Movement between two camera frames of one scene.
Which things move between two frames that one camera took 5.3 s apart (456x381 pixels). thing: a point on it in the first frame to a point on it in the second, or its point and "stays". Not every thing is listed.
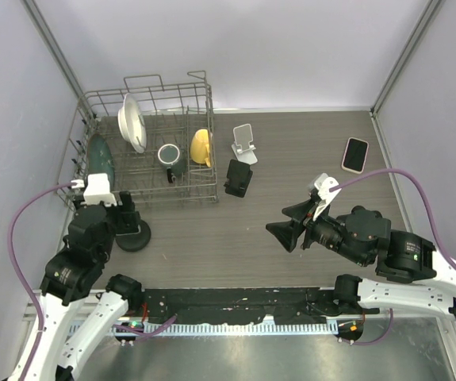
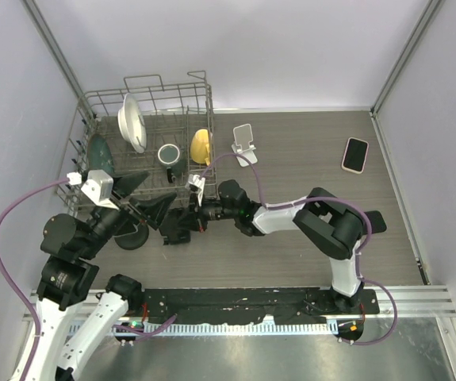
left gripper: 78,198 to 151,210
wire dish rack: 149,143 stays
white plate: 131,123 stays
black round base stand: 135,241 stays
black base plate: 243,305 stays
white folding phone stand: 242,148 stays
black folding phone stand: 239,177 to 176,227
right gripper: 285,231 to 197,215
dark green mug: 174,159 stays
